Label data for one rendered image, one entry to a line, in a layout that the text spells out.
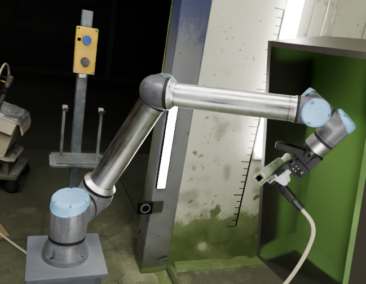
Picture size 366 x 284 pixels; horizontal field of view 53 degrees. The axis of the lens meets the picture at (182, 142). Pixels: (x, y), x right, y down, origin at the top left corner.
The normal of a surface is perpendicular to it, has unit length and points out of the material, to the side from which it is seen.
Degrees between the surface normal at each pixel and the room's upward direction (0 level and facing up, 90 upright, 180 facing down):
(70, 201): 5
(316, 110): 90
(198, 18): 90
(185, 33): 90
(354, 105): 102
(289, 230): 90
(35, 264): 0
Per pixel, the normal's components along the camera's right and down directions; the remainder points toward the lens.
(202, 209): 0.34, 0.31
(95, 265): 0.16, -0.95
